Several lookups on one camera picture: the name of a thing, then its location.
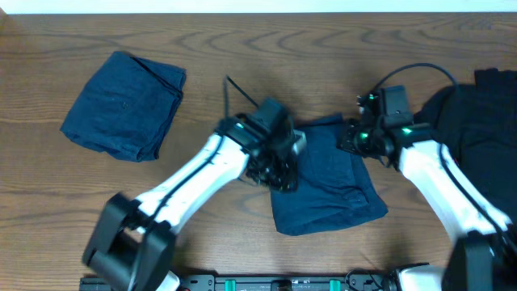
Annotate navy blue shorts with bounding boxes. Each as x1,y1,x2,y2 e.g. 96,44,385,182
271,114,389,236

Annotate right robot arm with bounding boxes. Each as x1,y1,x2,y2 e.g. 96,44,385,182
337,86,516,291

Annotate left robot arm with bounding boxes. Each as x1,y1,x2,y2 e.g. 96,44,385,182
82,98,306,290

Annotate black garment with logo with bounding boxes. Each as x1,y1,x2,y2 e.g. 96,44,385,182
414,68,516,221

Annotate folded navy shorts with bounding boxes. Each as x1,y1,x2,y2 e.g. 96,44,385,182
61,51,187,162

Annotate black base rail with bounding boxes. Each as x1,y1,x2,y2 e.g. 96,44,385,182
78,269,399,291

